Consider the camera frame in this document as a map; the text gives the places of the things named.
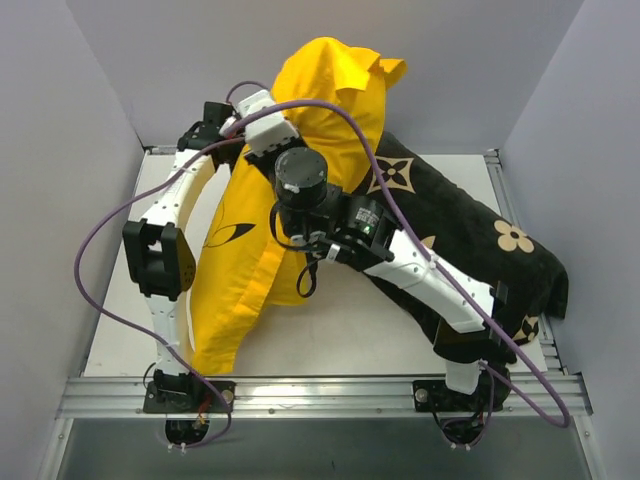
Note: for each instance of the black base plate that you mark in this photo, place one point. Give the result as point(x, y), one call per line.
point(190, 398)
point(434, 396)

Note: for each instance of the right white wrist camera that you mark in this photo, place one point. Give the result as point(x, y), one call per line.
point(268, 133)

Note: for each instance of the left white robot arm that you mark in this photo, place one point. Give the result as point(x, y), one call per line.
point(162, 264)

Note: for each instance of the aluminium front rail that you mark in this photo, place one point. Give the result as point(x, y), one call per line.
point(257, 397)

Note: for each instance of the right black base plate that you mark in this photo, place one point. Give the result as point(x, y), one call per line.
point(434, 396)

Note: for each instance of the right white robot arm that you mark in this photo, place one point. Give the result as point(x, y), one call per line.
point(319, 219)

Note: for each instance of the black floral plush pillow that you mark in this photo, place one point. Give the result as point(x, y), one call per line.
point(471, 237)

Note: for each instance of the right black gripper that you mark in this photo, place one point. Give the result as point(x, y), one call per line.
point(288, 220)

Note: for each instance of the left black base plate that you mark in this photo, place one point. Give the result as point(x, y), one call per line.
point(190, 398)

